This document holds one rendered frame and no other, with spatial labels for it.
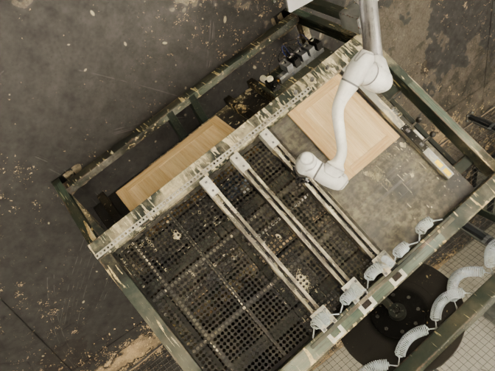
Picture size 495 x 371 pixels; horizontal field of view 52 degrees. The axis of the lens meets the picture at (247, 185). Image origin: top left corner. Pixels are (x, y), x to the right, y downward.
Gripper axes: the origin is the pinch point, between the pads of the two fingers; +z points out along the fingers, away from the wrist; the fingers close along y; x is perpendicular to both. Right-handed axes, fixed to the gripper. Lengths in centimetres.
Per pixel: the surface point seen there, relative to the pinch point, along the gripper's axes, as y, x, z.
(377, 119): 1, 66, 6
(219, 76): -100, 20, 42
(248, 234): 5.7, -43.4, 1.4
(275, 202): 0.6, -18.3, 5.0
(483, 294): 122, 44, 21
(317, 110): -28, 41, 7
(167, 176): -65, -55, 44
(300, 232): 24.3, -18.9, 4.9
